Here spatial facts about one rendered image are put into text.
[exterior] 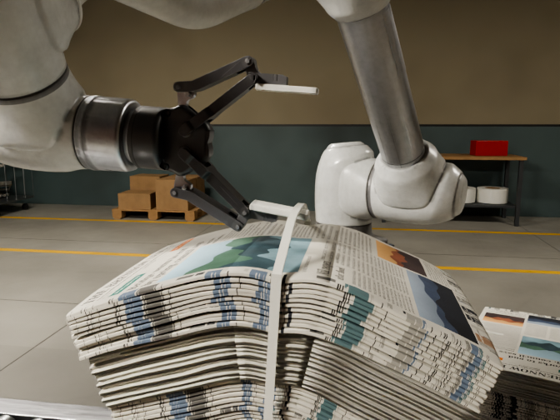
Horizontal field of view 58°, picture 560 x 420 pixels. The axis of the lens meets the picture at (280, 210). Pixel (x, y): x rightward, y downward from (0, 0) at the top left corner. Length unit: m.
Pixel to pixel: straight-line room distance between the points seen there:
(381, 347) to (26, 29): 0.46
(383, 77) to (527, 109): 6.96
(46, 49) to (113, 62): 7.96
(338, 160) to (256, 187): 6.53
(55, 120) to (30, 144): 0.04
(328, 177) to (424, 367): 0.88
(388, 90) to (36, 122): 0.68
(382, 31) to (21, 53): 0.64
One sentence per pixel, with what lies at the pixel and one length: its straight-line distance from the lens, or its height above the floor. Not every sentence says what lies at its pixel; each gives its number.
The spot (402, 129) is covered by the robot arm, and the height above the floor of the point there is 1.31.
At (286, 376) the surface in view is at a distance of 0.52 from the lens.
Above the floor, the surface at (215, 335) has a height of 1.12.
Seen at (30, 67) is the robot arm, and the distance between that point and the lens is 0.60.
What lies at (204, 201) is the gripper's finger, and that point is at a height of 1.23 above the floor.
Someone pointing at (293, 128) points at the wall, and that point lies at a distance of 7.67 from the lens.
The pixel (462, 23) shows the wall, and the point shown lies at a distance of 7.85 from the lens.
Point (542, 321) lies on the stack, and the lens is 1.47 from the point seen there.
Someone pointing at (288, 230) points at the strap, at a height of 1.21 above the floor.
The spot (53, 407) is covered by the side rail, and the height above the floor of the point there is 0.80.
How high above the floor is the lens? 1.32
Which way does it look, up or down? 10 degrees down
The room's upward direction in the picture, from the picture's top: straight up
